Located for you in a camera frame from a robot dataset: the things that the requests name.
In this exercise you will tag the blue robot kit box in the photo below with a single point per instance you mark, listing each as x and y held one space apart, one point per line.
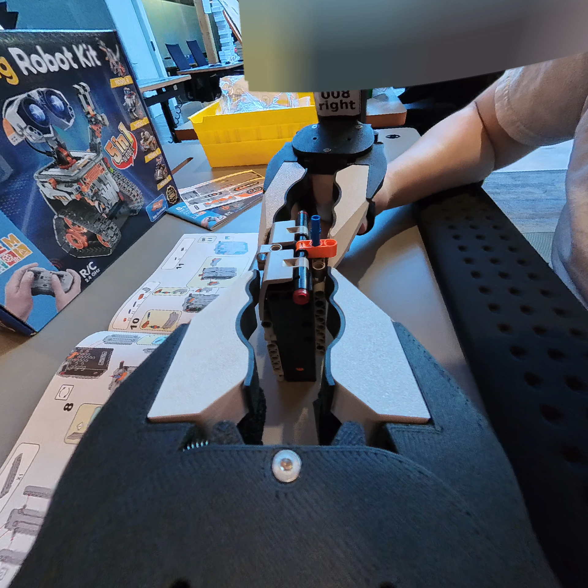
69 160

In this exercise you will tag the small blue booklet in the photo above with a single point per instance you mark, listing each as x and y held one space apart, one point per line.
216 218

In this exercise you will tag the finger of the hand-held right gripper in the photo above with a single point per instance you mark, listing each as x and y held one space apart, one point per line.
356 197
275 197

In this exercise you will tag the grey desk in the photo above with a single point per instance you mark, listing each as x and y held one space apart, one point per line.
399 275

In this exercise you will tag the person's white t-shirt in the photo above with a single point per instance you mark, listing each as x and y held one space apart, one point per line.
542 105

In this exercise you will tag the blue office chair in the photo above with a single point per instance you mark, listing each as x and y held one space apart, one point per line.
177 55
197 51

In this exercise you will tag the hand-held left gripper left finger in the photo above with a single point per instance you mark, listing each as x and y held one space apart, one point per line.
202 367

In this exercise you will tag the person's right forearm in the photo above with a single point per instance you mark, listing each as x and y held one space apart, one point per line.
436 156

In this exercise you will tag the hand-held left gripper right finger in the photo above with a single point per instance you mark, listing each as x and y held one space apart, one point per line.
372 367

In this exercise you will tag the white instruction booklet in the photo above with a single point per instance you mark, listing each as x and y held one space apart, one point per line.
151 285

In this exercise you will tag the brown background desk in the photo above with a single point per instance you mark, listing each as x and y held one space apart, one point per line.
160 81
206 69

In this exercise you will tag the black and grey brick assembly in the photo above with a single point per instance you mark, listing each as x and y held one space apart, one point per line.
298 340

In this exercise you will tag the clear plastic bags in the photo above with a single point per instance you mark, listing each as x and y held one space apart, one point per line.
257 94

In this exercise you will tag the person's right hand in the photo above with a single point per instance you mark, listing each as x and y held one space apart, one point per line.
321 197

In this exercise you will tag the yellow plastic bin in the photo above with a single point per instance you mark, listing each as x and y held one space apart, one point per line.
239 138

